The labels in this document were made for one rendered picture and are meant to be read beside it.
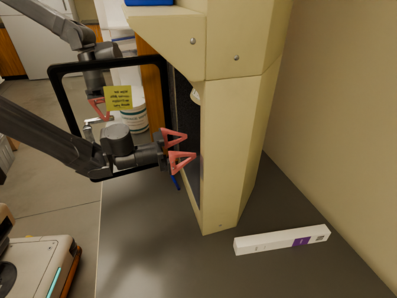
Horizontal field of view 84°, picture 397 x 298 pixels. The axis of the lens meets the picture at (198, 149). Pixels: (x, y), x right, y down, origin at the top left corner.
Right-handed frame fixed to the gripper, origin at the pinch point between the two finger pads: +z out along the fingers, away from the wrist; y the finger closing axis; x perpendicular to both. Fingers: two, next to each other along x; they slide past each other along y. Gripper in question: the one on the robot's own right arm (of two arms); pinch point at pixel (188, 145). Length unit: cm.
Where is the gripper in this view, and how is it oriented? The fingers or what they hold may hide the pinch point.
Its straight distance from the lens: 62.2
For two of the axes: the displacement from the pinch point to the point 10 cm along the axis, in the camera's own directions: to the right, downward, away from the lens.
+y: -2.9, -5.7, 7.7
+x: 0.3, 8.0, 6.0
